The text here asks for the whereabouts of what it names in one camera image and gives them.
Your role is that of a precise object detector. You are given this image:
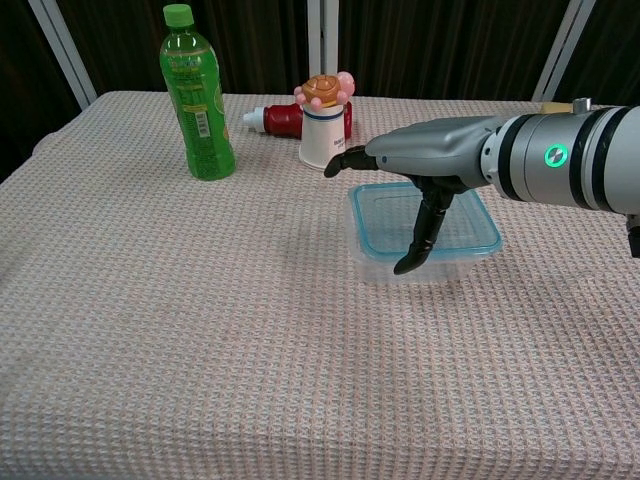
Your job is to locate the black pleated curtain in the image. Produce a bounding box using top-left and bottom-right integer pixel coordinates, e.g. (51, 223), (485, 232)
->
(0, 0), (640, 184)

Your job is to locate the clear plastic container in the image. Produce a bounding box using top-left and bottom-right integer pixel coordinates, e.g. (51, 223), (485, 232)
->
(352, 244), (496, 286)

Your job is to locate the blue translucent lid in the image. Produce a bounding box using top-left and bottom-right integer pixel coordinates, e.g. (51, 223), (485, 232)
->
(347, 181), (504, 262)

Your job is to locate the white frame post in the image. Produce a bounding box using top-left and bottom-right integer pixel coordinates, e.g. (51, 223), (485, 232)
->
(532, 0), (599, 103)
(306, 0), (341, 81)
(27, 0), (99, 110)

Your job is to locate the green drink bottle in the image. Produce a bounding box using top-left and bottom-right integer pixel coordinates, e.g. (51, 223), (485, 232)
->
(158, 3), (237, 182)

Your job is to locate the beige waffle tablecloth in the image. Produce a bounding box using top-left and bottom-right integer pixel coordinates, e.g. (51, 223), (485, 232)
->
(0, 90), (640, 480)

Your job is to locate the red ketchup bottle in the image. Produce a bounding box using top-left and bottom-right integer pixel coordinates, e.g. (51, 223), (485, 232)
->
(242, 102), (354, 139)

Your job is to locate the pink hamburger toy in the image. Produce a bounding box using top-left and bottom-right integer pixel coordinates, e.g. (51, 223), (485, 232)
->
(293, 71), (357, 110)

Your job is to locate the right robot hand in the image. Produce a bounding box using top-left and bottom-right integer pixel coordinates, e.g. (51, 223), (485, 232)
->
(323, 115), (501, 276)

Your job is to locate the small orange-topped cup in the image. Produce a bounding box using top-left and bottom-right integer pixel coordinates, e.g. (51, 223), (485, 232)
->
(298, 102), (350, 172)

